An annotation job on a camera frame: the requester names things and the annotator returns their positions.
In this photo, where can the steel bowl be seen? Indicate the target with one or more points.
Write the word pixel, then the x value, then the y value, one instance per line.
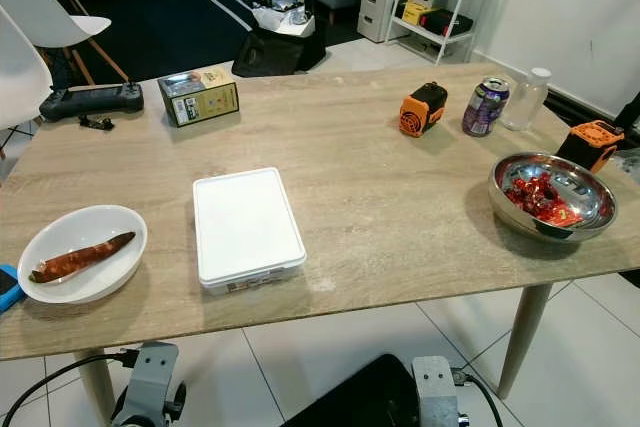
pixel 588 185

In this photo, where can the orange black device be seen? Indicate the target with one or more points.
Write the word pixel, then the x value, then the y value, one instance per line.
pixel 418 115
pixel 590 147

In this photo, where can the black floor bag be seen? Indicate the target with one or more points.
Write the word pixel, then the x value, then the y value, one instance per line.
pixel 275 55

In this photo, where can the white metal shelf rack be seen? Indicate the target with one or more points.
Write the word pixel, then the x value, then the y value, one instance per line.
pixel 425 32

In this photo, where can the white plastic bag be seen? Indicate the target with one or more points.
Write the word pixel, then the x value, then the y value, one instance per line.
pixel 285 22

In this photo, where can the yellow box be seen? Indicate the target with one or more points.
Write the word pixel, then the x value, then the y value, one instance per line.
pixel 416 12

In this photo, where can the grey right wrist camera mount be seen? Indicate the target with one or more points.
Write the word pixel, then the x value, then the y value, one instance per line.
pixel 435 392

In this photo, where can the purple drink can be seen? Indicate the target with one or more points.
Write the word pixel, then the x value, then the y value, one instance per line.
pixel 484 109

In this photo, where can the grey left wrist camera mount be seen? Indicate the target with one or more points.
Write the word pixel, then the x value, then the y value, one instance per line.
pixel 155 375

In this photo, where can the small black clip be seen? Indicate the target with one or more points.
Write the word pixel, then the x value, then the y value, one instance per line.
pixel 97 123

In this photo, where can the black shelf bag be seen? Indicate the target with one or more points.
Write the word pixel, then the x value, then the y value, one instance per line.
pixel 445 23

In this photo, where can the black chair seat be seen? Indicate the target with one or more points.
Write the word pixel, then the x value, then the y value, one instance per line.
pixel 350 402

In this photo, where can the wooden table leg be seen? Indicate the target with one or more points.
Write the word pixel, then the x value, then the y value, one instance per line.
pixel 95 392

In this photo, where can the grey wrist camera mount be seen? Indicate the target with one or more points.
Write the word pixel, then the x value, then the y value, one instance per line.
pixel 155 375
pixel 435 392

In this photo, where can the red wrapped candies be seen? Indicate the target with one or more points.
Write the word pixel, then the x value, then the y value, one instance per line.
pixel 540 199

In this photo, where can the white oval bowl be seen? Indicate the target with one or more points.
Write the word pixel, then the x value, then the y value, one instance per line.
pixel 95 284

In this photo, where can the black handheld controller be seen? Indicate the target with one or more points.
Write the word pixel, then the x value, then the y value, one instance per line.
pixel 90 100

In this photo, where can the clear plastic bottle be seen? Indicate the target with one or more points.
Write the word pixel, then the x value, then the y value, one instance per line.
pixel 525 102

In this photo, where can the green tan cardboard box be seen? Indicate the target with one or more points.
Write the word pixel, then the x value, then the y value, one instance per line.
pixel 205 105

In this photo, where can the roasted sweet potato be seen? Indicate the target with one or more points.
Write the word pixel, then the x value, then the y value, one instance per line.
pixel 80 259

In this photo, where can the white lidded food container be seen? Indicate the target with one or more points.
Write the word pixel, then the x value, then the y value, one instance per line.
pixel 245 227

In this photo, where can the blue digital timer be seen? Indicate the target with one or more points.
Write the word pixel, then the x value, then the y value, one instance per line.
pixel 8 292

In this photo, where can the white plastic chair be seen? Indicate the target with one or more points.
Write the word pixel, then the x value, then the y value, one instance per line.
pixel 50 12
pixel 20 77

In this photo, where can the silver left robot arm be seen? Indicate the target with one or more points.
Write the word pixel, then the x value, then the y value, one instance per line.
pixel 140 420

